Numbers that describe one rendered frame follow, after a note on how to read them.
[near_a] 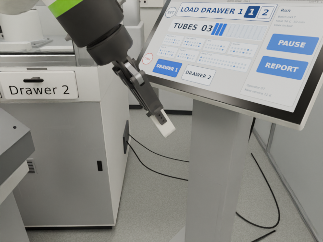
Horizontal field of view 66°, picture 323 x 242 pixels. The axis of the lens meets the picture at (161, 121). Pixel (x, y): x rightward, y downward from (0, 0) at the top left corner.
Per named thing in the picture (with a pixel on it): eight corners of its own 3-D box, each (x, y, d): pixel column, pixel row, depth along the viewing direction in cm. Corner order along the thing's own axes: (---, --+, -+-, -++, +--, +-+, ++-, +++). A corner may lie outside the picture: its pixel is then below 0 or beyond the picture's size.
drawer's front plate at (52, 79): (77, 98, 102) (73, 72, 97) (5, 99, 102) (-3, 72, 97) (78, 97, 104) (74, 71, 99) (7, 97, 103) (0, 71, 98)
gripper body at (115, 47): (128, 21, 38) (157, 70, 43) (114, 21, 46) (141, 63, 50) (88, 50, 38) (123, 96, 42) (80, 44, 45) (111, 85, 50)
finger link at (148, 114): (131, 57, 44) (134, 58, 43) (162, 104, 50) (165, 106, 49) (114, 70, 44) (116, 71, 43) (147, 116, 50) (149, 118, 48)
